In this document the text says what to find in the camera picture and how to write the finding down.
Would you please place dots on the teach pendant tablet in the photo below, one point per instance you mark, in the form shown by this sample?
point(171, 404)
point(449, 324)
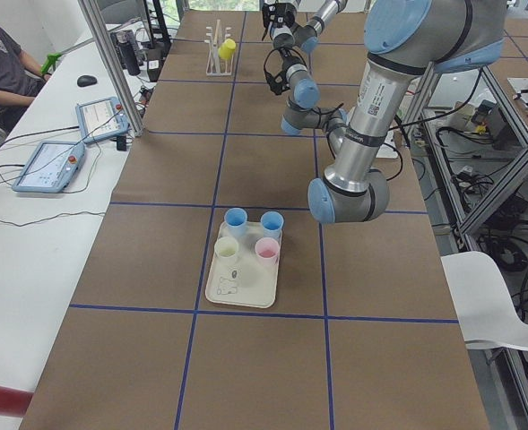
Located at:
point(50, 168)
point(101, 119)

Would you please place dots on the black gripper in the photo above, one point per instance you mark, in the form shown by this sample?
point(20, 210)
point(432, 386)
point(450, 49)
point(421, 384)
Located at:
point(277, 20)
point(284, 64)

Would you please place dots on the pink plastic cup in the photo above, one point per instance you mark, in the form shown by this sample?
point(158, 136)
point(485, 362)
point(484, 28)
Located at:
point(267, 251)

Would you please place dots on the blue plastic cup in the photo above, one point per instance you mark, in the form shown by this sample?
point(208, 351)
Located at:
point(236, 221)
point(272, 224)

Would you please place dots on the far teach pendant tablet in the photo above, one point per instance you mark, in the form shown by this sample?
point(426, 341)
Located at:
point(101, 119)

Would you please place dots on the yellow plastic cup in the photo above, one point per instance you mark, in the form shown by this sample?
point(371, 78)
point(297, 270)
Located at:
point(227, 49)

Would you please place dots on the near teach pendant tablet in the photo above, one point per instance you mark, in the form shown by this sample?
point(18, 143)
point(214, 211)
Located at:
point(50, 168)

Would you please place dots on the black computer mouse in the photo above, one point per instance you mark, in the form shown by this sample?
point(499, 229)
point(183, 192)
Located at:
point(86, 81)

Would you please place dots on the aluminium frame post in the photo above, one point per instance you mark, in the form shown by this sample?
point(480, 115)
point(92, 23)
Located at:
point(99, 31)

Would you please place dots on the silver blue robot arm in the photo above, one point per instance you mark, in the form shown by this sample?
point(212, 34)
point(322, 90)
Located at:
point(303, 36)
point(403, 38)

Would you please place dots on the white wire cup rack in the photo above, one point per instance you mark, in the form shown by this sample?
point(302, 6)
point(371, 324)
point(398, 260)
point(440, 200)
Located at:
point(215, 36)

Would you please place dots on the cream plastic cup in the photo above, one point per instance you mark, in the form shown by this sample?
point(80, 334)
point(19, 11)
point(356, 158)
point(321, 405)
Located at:
point(226, 250)

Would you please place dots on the seated person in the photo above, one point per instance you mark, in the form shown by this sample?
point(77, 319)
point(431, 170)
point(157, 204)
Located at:
point(21, 80)

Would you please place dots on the black water bottle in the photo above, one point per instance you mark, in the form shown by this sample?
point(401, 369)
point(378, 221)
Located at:
point(125, 44)

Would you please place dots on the cream plastic tray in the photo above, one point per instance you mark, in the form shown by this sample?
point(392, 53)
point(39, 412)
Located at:
point(247, 282)

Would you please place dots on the white chair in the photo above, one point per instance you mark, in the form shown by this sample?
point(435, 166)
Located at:
point(483, 305)

